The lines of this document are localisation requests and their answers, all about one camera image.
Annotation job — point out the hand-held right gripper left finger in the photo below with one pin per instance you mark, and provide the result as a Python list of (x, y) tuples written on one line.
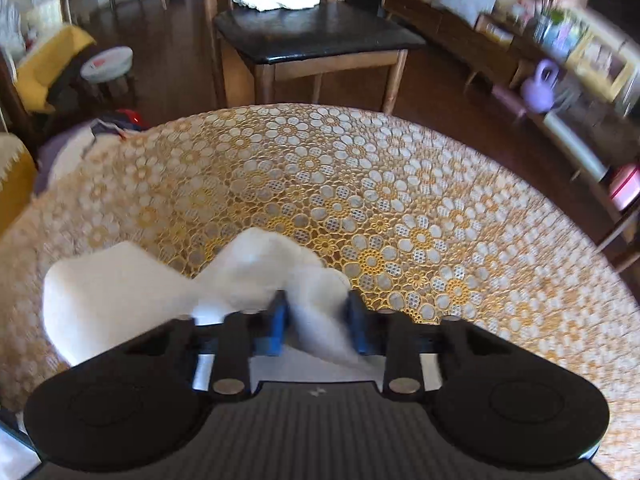
[(277, 325)]

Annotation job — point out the round white stool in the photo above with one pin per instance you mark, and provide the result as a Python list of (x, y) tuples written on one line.
[(107, 62)]

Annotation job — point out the wooden television cabinet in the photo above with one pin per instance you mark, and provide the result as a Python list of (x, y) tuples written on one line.
[(450, 40)]

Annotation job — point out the flat white box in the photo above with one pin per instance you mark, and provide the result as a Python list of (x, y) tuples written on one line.
[(575, 145)]

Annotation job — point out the princess picture card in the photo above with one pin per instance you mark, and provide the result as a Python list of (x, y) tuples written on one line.
[(562, 40)]

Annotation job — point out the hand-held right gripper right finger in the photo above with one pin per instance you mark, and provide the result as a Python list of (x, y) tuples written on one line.
[(357, 325)]

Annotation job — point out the purple and white cloth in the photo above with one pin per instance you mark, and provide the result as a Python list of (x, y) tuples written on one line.
[(65, 155)]

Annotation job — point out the yellow blanket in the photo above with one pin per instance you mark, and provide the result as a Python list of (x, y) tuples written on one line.
[(50, 60)]

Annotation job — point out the yellow photo frame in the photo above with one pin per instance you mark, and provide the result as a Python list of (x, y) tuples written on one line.
[(600, 70)]

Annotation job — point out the pink case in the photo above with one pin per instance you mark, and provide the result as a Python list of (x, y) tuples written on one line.
[(625, 187)]

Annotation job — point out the purple kettlebell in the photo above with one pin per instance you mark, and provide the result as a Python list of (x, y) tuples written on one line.
[(539, 92)]

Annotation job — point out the white cartoon print T-shirt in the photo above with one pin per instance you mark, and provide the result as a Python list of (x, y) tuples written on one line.
[(150, 285)]

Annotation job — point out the cream box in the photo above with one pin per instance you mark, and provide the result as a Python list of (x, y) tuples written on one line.
[(494, 30)]

